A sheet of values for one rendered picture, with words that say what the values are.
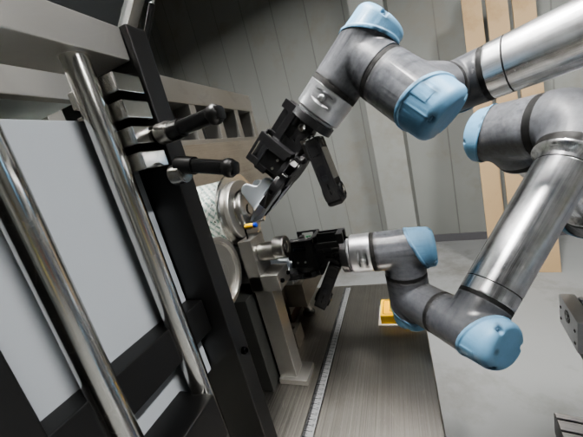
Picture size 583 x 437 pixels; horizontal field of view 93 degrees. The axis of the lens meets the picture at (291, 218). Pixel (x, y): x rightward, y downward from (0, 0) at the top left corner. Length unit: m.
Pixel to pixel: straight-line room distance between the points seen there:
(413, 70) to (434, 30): 3.01
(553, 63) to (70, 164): 0.49
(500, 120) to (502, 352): 0.41
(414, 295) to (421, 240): 0.10
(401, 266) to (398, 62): 0.32
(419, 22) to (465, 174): 1.53
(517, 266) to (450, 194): 2.92
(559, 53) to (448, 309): 0.35
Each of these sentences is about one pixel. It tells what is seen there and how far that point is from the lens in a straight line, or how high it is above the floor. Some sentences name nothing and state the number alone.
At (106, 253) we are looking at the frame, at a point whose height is 1.30.
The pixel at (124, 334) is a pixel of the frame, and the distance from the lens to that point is 0.24.
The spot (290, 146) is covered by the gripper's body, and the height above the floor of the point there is 1.34.
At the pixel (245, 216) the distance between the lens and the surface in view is 0.52.
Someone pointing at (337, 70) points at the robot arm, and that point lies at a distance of 0.43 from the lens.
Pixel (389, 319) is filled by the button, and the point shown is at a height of 0.91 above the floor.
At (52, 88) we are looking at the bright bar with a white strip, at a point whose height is 1.43.
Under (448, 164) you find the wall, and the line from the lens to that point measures 3.35.
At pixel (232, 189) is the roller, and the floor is 1.29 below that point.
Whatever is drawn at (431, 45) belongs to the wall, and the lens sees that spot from 3.37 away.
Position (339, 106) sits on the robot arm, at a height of 1.38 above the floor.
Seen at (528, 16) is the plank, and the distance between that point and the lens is 2.99.
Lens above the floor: 1.33
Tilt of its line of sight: 13 degrees down
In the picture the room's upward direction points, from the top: 14 degrees counter-clockwise
